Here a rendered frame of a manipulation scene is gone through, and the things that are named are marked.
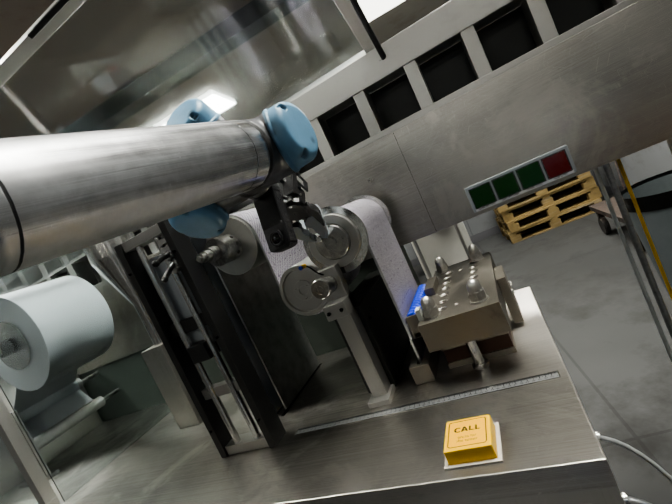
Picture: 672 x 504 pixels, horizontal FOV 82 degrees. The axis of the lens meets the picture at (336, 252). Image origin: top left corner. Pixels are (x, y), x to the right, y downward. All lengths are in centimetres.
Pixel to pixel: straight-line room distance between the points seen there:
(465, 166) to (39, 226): 96
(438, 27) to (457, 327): 74
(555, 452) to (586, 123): 75
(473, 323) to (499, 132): 52
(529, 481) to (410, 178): 75
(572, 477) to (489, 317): 29
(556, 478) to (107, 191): 58
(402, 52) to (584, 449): 93
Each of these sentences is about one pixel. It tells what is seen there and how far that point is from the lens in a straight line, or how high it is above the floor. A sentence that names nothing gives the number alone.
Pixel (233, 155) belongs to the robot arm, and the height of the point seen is 138.
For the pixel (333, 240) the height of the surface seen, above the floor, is 125.
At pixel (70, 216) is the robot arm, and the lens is 27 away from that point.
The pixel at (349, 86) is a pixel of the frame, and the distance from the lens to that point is 116.
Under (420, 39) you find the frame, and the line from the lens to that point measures 114.
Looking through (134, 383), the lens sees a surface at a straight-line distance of 159.
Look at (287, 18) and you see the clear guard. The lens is 110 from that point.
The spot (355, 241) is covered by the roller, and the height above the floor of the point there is 123.
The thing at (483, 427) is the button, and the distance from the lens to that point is 66.
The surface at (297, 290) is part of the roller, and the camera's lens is 89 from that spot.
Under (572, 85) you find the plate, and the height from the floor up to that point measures 134.
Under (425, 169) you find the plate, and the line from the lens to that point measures 109.
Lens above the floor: 129
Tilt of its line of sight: 5 degrees down
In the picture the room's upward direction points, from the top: 25 degrees counter-clockwise
